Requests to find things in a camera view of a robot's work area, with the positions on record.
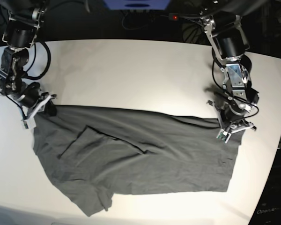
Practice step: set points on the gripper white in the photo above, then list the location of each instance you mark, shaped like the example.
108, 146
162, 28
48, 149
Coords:
35, 101
231, 118

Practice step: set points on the grey T-shirt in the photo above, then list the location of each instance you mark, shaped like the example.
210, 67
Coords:
91, 153

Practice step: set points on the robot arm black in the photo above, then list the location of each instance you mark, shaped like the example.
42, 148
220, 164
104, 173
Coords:
24, 22
221, 22

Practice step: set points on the black OpenArm base box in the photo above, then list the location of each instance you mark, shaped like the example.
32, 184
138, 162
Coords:
268, 210

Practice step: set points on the black power strip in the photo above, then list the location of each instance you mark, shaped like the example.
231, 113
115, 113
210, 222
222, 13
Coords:
178, 16

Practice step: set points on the blue box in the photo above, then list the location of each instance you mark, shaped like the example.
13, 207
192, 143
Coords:
137, 4

